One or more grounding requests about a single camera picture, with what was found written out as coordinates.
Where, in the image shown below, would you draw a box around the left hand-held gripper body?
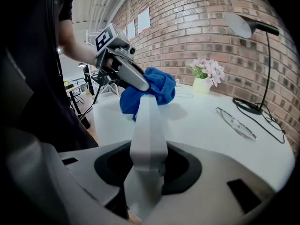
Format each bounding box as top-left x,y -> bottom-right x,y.
95,23 -> 136,87

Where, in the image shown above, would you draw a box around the black lamp cable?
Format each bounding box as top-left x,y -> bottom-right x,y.
234,99 -> 286,144

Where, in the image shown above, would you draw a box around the black desk lamp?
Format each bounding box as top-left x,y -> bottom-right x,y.
224,12 -> 280,116

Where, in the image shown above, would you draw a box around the white power strip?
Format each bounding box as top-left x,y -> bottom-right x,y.
129,94 -> 169,177

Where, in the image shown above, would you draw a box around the black round bin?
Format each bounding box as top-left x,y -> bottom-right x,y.
79,115 -> 91,130

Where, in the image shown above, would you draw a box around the thin-framed eyeglasses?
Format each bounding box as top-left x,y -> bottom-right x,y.
215,106 -> 257,142

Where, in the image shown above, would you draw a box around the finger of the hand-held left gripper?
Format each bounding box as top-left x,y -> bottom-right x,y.
112,56 -> 150,92

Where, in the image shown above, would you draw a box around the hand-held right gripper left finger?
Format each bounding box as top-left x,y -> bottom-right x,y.
41,139 -> 135,225

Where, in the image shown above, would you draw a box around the pink flowers in pot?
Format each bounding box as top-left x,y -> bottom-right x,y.
189,57 -> 225,95

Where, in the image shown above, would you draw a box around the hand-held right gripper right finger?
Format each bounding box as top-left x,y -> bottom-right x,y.
142,141 -> 276,225

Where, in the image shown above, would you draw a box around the white power strip cable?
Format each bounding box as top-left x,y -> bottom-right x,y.
174,78 -> 195,99

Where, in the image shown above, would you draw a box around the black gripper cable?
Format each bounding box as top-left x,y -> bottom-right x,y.
78,84 -> 103,121

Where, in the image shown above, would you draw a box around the person's body in black clothing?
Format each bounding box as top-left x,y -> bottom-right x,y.
0,0 -> 99,153

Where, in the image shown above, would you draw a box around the blue cloth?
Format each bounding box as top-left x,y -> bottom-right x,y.
119,67 -> 176,123

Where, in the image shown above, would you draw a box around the white paper sheet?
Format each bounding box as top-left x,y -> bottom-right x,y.
137,7 -> 150,34
126,20 -> 136,41

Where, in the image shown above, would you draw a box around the person's left forearm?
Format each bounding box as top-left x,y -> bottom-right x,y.
58,20 -> 98,67

